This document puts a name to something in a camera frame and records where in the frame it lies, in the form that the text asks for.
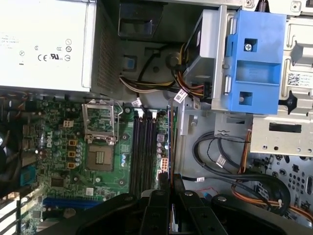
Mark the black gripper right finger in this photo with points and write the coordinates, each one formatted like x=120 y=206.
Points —
x=195 y=220

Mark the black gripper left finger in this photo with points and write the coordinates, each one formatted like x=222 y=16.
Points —
x=156 y=215

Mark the black RAM slot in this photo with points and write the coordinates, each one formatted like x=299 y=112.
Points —
x=133 y=151
x=140 y=151
x=146 y=151
x=153 y=151

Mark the white eight pin connector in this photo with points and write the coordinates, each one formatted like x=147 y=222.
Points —
x=164 y=164

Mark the green Dell motherboard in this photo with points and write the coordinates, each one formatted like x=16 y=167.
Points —
x=107 y=181

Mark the black open PC case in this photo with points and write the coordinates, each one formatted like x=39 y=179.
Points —
x=193 y=151

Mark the CPU socket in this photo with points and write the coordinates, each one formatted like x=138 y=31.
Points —
x=99 y=157

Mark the blue expansion slot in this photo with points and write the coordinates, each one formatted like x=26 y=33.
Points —
x=73 y=202

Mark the thin locking lever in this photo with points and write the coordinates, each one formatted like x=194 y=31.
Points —
x=118 y=127

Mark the orange square inductor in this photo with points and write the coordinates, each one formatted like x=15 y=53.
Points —
x=71 y=143
x=71 y=154
x=71 y=165

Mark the black square chip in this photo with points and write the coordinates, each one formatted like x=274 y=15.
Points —
x=58 y=182

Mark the metal socket cover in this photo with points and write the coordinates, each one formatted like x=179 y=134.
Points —
x=100 y=120

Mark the silver drive bay cage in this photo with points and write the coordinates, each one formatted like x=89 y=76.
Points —
x=281 y=142

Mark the white four pin connector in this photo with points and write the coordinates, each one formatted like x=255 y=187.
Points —
x=68 y=123

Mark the blue port connector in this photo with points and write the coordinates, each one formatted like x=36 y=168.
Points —
x=29 y=176

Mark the blue plastic drive latch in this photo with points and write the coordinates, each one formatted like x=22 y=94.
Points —
x=256 y=73

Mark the grey optical drive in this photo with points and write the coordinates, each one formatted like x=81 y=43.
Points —
x=206 y=34

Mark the grey power supply unit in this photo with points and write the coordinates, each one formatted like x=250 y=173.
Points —
x=49 y=36

